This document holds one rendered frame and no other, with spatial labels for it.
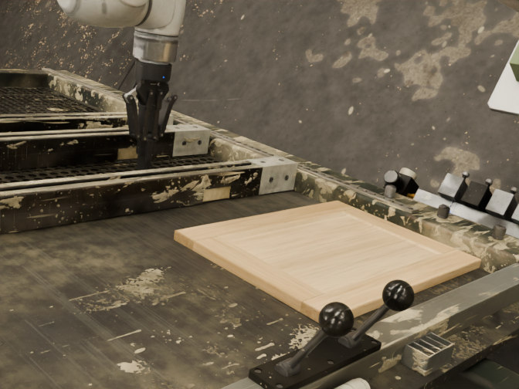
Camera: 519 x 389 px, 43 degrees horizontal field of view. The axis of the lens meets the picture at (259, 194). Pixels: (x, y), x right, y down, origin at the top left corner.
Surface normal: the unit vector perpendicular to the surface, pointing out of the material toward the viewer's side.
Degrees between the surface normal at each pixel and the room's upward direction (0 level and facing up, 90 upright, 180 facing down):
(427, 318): 58
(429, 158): 0
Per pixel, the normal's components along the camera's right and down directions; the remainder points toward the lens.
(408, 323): 0.15, -0.94
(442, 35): -0.51, -0.41
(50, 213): 0.70, 0.31
